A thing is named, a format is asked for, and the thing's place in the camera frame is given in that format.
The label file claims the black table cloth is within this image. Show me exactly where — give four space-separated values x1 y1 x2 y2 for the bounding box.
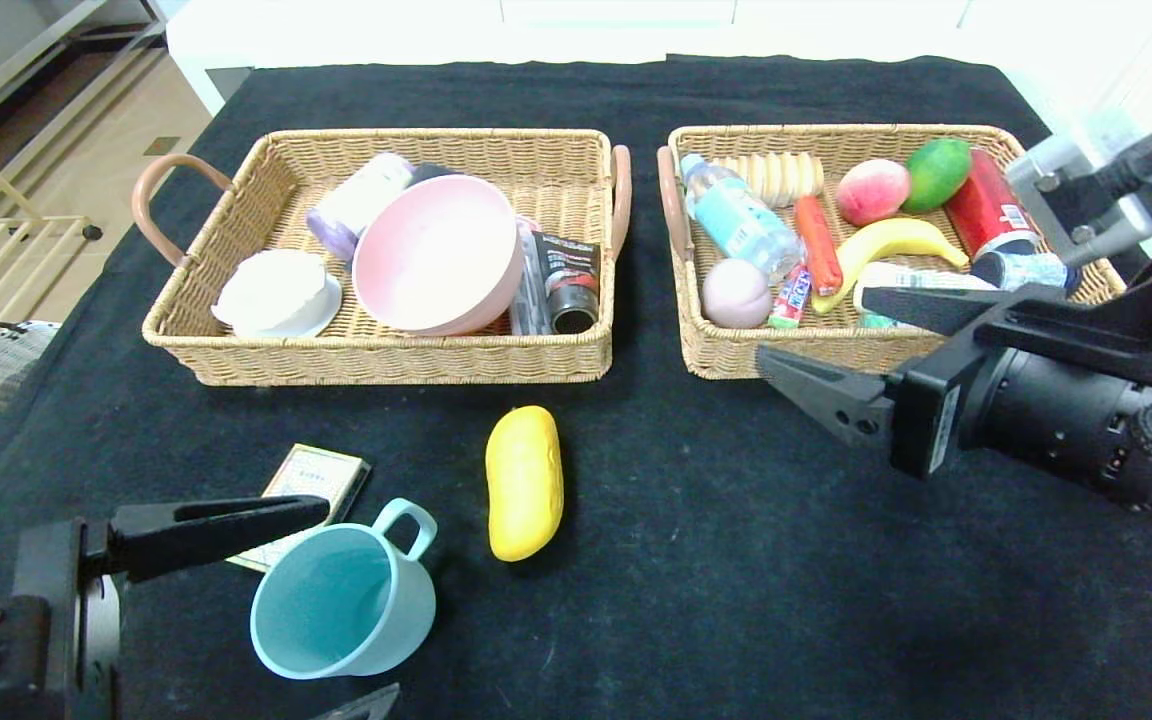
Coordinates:
0 55 1152 720

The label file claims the red soda can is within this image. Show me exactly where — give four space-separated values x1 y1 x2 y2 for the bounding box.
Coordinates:
944 150 1042 261

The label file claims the white ceramic dish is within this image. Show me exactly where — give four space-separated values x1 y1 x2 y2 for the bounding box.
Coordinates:
212 249 344 340

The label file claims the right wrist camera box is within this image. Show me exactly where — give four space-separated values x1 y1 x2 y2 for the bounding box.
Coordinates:
1006 130 1152 269

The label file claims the ridged bread loaf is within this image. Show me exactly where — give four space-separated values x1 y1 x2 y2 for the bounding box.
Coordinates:
711 152 826 207

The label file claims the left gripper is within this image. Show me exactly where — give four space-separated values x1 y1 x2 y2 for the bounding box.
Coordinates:
0 494 331 720

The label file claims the white cabinet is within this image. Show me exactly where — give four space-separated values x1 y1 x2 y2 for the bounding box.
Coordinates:
166 0 1027 119

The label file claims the water bottle blue cap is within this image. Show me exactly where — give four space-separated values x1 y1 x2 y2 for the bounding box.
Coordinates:
679 152 803 284

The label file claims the green mango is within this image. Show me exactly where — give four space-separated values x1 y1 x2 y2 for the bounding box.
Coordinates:
903 138 974 214

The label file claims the yellow banana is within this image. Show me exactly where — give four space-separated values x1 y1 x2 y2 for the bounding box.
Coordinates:
812 218 970 315

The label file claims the orange sausage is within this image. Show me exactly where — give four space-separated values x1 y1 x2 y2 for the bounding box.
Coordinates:
795 195 844 297

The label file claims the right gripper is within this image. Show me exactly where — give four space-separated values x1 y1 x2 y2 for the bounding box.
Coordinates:
756 285 1149 486

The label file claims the black packaged item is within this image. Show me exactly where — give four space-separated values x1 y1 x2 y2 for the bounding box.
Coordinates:
511 222 604 338

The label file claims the red peach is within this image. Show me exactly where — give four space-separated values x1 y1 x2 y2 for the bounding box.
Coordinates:
836 158 912 227

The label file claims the white bottle purple cap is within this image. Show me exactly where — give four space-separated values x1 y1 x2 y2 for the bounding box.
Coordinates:
308 153 417 267

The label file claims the wicker basket holding food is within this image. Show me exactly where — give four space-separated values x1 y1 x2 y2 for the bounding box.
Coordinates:
657 124 1127 381

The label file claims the small silver jar black cap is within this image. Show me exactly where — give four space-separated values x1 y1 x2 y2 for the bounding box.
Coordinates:
972 250 1083 293

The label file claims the pale pink peach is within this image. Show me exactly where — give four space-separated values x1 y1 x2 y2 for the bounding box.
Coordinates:
701 258 773 330

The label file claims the pink bowl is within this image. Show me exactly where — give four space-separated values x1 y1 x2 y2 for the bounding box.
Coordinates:
353 175 528 338

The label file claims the teal plastic mug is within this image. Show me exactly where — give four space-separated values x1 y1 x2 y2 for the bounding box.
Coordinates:
250 498 440 681

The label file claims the red candy pack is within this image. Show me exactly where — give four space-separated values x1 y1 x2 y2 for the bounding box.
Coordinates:
768 262 813 329

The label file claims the grey shelf unit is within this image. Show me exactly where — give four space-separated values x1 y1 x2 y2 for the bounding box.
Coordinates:
0 0 169 141

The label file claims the playing card box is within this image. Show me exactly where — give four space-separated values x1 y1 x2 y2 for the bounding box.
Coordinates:
228 444 373 573

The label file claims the white milk drink bottle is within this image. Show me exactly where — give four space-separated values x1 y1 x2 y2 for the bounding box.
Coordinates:
854 262 997 329

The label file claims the wicker basket holding pink bowl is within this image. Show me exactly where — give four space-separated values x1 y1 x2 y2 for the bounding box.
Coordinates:
132 128 634 388

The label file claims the yellow mango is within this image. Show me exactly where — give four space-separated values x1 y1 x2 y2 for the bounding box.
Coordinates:
485 406 566 563

